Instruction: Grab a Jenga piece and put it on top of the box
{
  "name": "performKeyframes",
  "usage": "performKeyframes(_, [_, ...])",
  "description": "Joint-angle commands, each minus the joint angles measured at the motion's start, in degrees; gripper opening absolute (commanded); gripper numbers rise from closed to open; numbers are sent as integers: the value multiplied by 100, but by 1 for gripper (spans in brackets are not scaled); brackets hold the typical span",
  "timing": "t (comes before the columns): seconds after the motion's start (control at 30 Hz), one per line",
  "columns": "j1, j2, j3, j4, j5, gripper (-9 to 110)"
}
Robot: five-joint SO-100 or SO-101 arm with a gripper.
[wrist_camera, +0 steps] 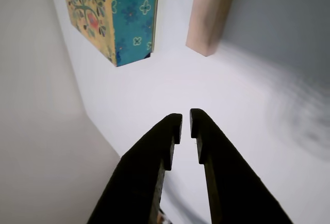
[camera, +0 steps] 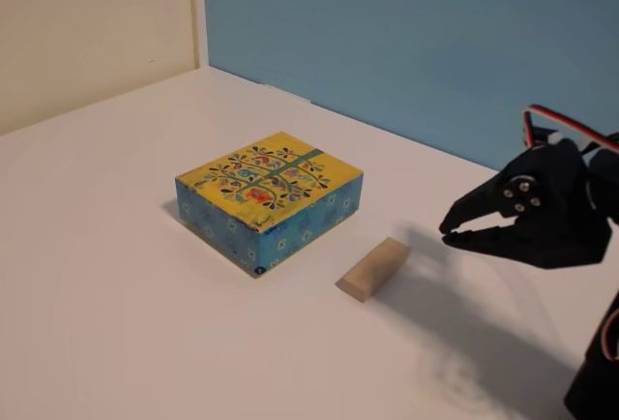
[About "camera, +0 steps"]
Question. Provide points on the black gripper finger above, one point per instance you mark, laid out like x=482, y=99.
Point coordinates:
x=488, y=241
x=503, y=197

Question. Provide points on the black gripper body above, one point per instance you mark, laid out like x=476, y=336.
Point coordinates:
x=556, y=231

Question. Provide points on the wooden Jenga block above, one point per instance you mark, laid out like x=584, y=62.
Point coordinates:
x=372, y=270

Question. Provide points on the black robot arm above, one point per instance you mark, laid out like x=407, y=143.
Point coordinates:
x=604, y=183

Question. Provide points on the yellow and teal floral box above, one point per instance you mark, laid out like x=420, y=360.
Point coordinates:
x=261, y=183

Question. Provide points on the blue backdrop panel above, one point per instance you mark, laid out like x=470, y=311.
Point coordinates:
x=387, y=28

